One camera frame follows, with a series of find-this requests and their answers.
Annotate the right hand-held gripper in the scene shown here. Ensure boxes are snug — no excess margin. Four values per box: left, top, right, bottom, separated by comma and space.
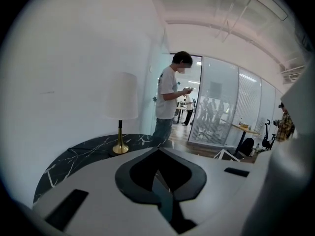
213, 148, 241, 163

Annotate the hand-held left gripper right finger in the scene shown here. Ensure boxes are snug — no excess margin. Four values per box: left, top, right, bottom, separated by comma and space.
158, 146, 266, 236

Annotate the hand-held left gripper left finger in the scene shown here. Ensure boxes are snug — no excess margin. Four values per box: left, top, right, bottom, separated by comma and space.
32, 146, 179, 236

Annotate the black backpack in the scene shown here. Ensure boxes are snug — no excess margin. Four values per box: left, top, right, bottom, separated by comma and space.
239, 137, 255, 157

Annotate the wooden office desk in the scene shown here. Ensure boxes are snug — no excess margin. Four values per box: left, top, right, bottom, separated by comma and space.
220, 118, 261, 157
175, 106, 188, 124

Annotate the round black marble table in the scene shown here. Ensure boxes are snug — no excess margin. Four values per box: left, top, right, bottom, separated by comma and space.
32, 133, 176, 206

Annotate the glass partition with blinds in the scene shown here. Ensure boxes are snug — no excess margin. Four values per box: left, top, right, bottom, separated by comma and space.
187, 56, 286, 148

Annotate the white shade gold table lamp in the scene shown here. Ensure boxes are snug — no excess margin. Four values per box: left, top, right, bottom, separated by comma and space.
105, 71, 139, 157

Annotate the ceiling air vent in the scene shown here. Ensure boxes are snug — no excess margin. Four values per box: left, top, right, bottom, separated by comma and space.
282, 66, 307, 85

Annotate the long ceiling light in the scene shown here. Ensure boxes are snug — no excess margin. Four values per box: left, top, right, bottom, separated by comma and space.
235, 0, 289, 22

